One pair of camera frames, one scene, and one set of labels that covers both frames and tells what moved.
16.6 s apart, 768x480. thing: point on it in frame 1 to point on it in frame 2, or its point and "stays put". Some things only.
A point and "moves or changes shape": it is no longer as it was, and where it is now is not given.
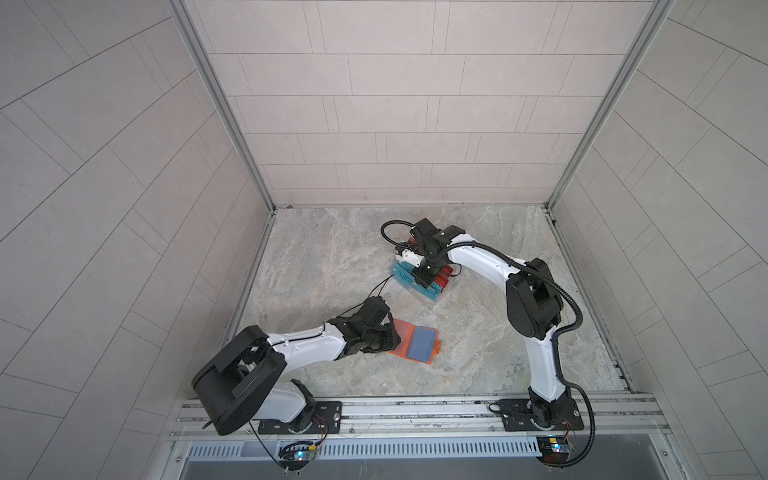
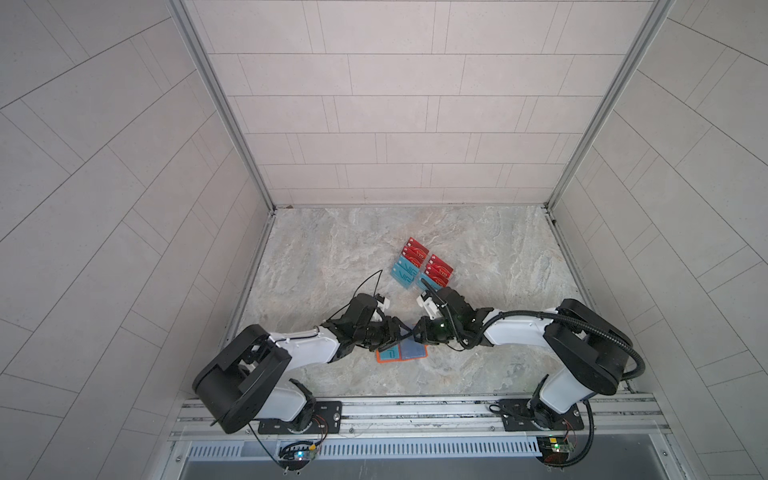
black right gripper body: x=428 y=268 to x=439 y=330
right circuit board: x=554 y=449 stays put
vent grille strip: x=375 y=450 stays put
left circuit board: x=297 y=455 stays put
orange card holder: x=417 y=342 moves or changes shape
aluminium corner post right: x=612 y=100 stays put
